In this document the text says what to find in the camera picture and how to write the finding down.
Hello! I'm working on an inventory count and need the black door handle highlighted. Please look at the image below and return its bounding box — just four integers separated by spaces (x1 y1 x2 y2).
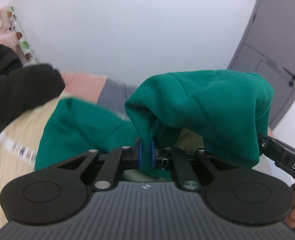
283 67 295 80

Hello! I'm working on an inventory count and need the patchwork quilt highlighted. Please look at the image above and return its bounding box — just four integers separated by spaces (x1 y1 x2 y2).
0 72 274 230

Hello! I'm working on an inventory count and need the macaron print bag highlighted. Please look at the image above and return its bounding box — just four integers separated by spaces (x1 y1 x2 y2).
6 6 38 64

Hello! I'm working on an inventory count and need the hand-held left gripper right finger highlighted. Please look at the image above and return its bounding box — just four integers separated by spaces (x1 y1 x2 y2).
151 137 238 192

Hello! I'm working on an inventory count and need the black puffer jacket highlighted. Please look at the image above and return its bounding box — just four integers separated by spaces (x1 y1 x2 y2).
0 44 66 146

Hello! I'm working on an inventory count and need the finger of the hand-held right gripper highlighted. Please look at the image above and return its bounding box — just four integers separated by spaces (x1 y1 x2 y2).
258 133 280 163

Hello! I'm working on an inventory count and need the green printed sweatshirt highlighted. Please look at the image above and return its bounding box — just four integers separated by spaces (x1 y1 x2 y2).
34 69 275 180

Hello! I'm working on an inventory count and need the grey door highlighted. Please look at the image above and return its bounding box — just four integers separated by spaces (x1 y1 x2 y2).
227 0 295 131

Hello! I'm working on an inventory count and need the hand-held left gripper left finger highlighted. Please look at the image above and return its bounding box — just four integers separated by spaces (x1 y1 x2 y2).
56 136 144 191

